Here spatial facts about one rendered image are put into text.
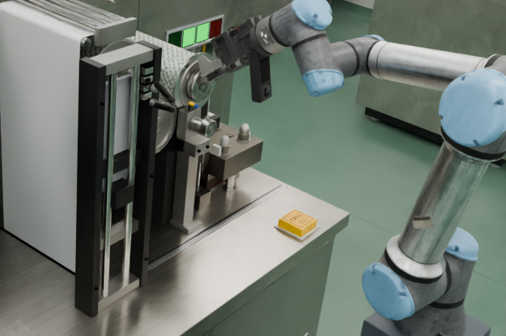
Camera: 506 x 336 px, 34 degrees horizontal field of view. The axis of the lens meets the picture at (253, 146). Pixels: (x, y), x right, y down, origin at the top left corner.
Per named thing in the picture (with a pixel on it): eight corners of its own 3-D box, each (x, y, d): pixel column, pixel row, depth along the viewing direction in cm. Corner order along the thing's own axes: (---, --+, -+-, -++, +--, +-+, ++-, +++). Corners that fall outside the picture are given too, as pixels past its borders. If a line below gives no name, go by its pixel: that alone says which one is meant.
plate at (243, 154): (223, 181, 206) (225, 160, 203) (109, 126, 225) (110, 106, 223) (260, 160, 218) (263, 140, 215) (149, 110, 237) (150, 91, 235)
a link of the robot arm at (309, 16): (318, 31, 157) (302, -11, 158) (277, 53, 164) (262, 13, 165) (341, 28, 163) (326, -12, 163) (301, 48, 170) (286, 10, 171)
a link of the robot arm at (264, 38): (299, 42, 171) (276, 51, 165) (284, 50, 174) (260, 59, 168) (284, 9, 170) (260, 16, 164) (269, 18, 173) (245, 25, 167)
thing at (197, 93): (193, 108, 186) (190, 80, 182) (187, 105, 187) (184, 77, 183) (214, 92, 191) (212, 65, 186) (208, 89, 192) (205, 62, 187)
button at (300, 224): (300, 238, 199) (302, 230, 198) (277, 227, 203) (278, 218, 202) (316, 227, 205) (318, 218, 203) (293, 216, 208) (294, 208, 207)
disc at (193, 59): (172, 122, 185) (177, 60, 178) (170, 121, 185) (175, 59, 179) (214, 105, 196) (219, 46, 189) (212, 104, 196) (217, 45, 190)
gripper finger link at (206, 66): (188, 62, 183) (219, 46, 178) (199, 87, 183) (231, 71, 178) (181, 65, 181) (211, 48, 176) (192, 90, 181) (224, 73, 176)
